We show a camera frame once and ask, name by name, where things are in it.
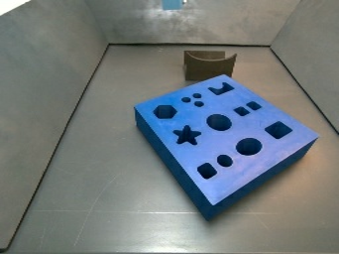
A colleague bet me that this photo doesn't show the light blue rectangular block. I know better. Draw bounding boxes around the light blue rectangular block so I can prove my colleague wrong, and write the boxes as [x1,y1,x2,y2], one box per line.
[162,0,183,10]

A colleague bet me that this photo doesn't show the blue shape sorting board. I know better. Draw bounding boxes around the blue shape sorting board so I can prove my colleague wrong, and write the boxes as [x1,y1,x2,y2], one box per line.
[135,74,318,219]

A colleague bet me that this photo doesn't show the black curved fixture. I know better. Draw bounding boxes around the black curved fixture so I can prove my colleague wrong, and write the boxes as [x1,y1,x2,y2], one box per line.
[185,51,238,80]

